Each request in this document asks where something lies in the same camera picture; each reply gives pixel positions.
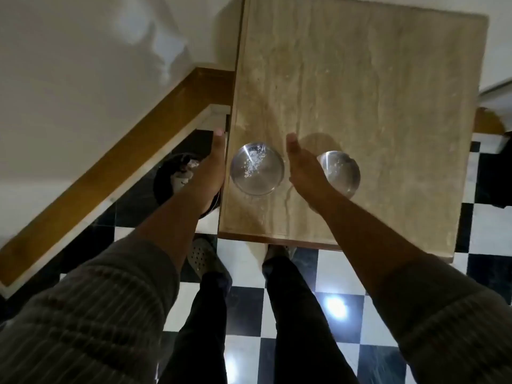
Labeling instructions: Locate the person's right hand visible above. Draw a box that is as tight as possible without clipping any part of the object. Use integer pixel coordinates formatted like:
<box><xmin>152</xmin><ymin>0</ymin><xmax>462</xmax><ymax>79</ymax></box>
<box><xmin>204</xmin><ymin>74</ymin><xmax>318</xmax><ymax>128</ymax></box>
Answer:
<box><xmin>285</xmin><ymin>133</ymin><xmax>341</xmax><ymax>215</ymax></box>

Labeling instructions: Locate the person's left hand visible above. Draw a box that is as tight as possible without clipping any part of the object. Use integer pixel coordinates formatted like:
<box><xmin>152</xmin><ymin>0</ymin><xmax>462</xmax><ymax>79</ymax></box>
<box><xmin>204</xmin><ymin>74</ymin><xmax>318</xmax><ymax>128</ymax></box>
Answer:
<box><xmin>187</xmin><ymin>129</ymin><xmax>228</xmax><ymax>215</ymax></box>

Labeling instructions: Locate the steel ashtray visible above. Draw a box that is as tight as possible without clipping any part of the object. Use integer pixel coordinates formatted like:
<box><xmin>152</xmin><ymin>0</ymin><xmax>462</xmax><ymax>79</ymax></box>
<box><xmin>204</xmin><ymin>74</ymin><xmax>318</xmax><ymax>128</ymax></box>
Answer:
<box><xmin>316</xmin><ymin>150</ymin><xmax>362</xmax><ymax>199</ymax></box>
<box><xmin>229</xmin><ymin>142</ymin><xmax>285</xmax><ymax>196</ymax></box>

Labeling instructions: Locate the black trash bin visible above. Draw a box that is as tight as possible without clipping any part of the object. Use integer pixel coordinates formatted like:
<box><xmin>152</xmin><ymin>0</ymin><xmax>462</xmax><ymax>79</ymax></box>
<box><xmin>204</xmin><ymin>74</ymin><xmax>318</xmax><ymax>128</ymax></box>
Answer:
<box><xmin>153</xmin><ymin>152</ymin><xmax>223</xmax><ymax>219</ymax></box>

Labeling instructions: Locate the person's left forearm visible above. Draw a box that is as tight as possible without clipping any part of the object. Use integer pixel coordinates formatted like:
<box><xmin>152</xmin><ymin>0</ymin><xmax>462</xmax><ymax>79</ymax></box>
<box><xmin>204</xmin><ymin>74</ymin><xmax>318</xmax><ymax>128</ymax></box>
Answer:
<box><xmin>130</xmin><ymin>191</ymin><xmax>210</xmax><ymax>273</ymax></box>

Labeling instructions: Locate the person's right forearm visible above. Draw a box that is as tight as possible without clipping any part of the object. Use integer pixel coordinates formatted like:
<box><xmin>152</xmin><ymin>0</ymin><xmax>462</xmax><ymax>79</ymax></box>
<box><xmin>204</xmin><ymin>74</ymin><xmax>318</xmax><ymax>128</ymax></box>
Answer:
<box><xmin>313</xmin><ymin>195</ymin><xmax>426</xmax><ymax>301</ymax></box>

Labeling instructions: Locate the crumpled white paper trash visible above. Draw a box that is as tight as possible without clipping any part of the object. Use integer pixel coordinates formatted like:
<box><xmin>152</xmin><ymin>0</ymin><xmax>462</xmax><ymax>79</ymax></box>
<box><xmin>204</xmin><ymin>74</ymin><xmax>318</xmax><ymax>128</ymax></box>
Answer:
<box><xmin>171</xmin><ymin>158</ymin><xmax>201</xmax><ymax>193</ymax></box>

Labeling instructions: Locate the grey perforated clog shoe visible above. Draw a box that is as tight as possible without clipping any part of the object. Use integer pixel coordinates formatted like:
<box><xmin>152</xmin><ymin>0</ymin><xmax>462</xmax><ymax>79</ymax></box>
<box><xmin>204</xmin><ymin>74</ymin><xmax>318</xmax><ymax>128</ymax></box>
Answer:
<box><xmin>263</xmin><ymin>244</ymin><xmax>298</xmax><ymax>265</ymax></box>
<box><xmin>187</xmin><ymin>235</ymin><xmax>231</xmax><ymax>283</ymax></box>

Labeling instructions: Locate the brown wooden baseboard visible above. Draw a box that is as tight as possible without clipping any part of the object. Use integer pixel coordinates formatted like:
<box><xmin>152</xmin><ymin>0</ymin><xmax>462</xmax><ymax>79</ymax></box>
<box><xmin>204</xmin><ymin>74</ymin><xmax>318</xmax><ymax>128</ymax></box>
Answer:
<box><xmin>0</xmin><ymin>67</ymin><xmax>236</xmax><ymax>289</ymax></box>

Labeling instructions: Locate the grey ribbed sweater sleeve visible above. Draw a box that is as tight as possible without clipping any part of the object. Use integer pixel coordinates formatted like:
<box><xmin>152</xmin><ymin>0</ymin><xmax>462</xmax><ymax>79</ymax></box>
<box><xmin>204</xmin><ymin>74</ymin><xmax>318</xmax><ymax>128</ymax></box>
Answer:
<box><xmin>371</xmin><ymin>251</ymin><xmax>512</xmax><ymax>384</ymax></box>
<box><xmin>0</xmin><ymin>235</ymin><xmax>181</xmax><ymax>384</ymax></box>

